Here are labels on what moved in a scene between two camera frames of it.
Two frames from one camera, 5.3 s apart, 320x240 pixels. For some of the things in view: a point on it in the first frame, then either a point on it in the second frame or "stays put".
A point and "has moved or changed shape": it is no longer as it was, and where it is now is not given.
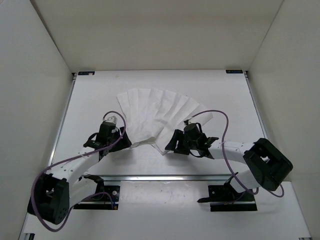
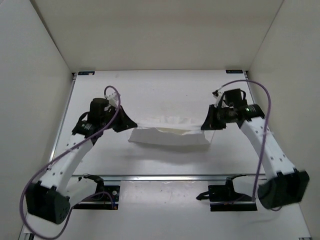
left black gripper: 126,142 to 126,122
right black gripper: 178,136 to 210,123
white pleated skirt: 151,115 has moved or changed shape
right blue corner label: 234,71 stays put
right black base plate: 223,198 stays put
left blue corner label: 86,73 stays put
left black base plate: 108,199 stays put
